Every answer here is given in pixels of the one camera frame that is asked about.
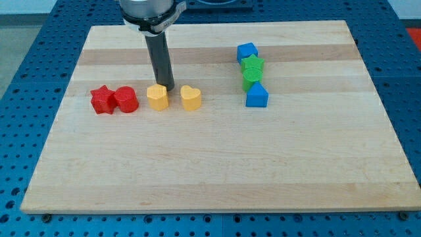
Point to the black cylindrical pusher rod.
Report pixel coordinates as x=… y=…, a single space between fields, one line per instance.
x=160 y=60

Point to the yellow hexagon block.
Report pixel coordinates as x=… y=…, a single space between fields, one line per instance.
x=157 y=97

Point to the yellow heart block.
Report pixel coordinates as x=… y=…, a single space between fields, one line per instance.
x=191 y=98

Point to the red cylinder block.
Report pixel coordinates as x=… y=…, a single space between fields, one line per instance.
x=126 y=99

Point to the red star block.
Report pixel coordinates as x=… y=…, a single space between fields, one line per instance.
x=103 y=100

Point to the blue cube block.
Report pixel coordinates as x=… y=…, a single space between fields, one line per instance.
x=246 y=50

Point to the green star block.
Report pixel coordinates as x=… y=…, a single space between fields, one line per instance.
x=252 y=61

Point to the green cylinder block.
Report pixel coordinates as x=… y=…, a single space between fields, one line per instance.
x=251 y=76

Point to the blue triangle block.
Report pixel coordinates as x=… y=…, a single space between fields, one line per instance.
x=257 y=96

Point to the light wooden board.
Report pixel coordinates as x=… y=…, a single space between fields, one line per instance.
x=323 y=143

